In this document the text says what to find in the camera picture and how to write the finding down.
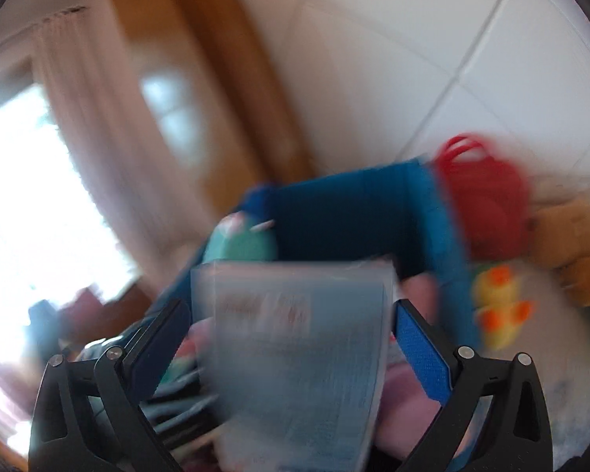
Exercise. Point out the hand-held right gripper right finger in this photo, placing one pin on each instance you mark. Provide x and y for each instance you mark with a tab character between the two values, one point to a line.
420	349

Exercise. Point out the large brown capybara plush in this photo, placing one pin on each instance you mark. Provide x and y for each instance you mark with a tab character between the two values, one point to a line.
565	231

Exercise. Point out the yellow green duck plush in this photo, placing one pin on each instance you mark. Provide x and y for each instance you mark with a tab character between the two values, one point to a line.
496	295

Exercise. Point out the blue plastic crate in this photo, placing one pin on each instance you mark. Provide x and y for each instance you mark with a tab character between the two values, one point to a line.
349	216

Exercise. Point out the small brown plush toy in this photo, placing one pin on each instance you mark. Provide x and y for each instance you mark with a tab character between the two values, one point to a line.
585	275

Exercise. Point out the white green picture book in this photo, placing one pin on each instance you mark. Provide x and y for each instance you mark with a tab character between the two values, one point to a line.
300	354

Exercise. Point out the red plastic carry case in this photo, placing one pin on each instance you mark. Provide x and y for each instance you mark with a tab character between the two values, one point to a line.
486	206

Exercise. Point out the teal soft object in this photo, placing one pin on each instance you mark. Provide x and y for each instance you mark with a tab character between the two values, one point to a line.
241	243

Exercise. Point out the white curtain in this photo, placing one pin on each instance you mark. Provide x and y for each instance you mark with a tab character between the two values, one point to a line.
93	132

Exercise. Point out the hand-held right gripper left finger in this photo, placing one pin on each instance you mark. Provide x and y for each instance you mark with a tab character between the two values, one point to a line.
157	349

